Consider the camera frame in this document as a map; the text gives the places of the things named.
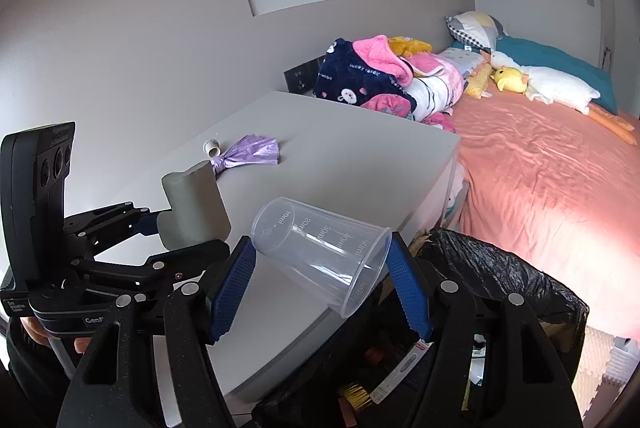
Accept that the long yellow plush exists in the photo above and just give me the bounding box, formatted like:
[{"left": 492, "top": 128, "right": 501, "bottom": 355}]
[{"left": 462, "top": 63, "right": 496, "bottom": 100}]

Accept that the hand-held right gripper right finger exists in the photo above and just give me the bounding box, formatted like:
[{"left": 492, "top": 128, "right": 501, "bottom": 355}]
[{"left": 385, "top": 230, "right": 586, "bottom": 428}]

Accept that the white foam floor mat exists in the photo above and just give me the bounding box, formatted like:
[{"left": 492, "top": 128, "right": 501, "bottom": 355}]
[{"left": 570, "top": 325, "right": 636, "bottom": 419}]

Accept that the black trash bag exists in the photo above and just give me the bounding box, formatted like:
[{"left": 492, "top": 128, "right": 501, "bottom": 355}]
[{"left": 250, "top": 228, "right": 591, "bottom": 428}]

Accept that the black wall socket panel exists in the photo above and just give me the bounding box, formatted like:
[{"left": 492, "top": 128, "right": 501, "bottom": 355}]
[{"left": 283, "top": 55, "right": 328, "bottom": 96}]

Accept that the person's left hand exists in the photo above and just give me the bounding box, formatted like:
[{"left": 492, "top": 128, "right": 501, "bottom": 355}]
[{"left": 22, "top": 315, "right": 94, "bottom": 355}]

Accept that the white goose plush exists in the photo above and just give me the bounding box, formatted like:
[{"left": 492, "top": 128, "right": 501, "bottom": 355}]
[{"left": 487, "top": 50, "right": 636, "bottom": 144}]

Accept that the clear plastic measuring cup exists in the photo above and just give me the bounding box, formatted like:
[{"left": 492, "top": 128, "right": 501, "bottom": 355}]
[{"left": 250, "top": 197, "right": 393, "bottom": 319}]

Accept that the checked patchwork pillow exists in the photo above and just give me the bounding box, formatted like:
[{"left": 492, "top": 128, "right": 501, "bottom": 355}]
[{"left": 445, "top": 10, "right": 508, "bottom": 54}]

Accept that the white door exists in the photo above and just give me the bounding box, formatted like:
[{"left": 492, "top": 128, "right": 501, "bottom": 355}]
[{"left": 592, "top": 0, "right": 623, "bottom": 76}]

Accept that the light patterned pillow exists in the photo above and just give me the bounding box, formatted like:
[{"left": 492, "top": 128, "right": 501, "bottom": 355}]
[{"left": 437, "top": 47, "right": 483, "bottom": 79}]

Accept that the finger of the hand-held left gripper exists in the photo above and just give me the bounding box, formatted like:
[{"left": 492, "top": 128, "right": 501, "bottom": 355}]
[
  {"left": 70, "top": 239, "right": 232, "bottom": 294},
  {"left": 62, "top": 202, "right": 162, "bottom": 259}
]

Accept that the yellow duck plush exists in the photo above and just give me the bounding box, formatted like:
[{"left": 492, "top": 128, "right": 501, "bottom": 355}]
[{"left": 490, "top": 66, "right": 530, "bottom": 95}]

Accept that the navy printed fleece blanket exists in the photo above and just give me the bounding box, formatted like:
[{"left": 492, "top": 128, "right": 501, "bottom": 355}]
[{"left": 314, "top": 38, "right": 418, "bottom": 121}]

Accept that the purple plastic bag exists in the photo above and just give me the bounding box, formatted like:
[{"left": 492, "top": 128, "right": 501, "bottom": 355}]
[{"left": 212, "top": 135, "right": 281, "bottom": 174}]

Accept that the white printed blanket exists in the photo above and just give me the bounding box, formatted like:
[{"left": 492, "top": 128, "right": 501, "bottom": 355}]
[{"left": 407, "top": 60, "right": 466, "bottom": 134}]

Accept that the grey thermometer box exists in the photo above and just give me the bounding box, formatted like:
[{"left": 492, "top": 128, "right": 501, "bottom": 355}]
[{"left": 367, "top": 340, "right": 433, "bottom": 401}]

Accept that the pink fleece blanket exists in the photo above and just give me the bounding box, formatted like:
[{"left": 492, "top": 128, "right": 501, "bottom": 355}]
[{"left": 352, "top": 35, "right": 446, "bottom": 86}]

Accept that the grey pipe tee fitting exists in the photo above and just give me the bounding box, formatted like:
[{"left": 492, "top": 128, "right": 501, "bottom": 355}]
[{"left": 156, "top": 160, "right": 232, "bottom": 250}]

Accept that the bed with pink sheet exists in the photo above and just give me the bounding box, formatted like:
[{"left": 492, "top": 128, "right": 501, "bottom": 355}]
[{"left": 440, "top": 90, "right": 640, "bottom": 341}]

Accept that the yellow bristle brush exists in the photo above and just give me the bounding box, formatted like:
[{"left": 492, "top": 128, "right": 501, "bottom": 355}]
[{"left": 337, "top": 383, "right": 371, "bottom": 414}]

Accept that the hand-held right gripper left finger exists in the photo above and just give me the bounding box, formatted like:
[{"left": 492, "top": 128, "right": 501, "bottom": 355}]
[{"left": 56, "top": 235, "right": 258, "bottom": 428}]

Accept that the orange yellow plush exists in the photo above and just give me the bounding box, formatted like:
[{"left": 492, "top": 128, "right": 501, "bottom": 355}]
[{"left": 389, "top": 36, "right": 433, "bottom": 58}]

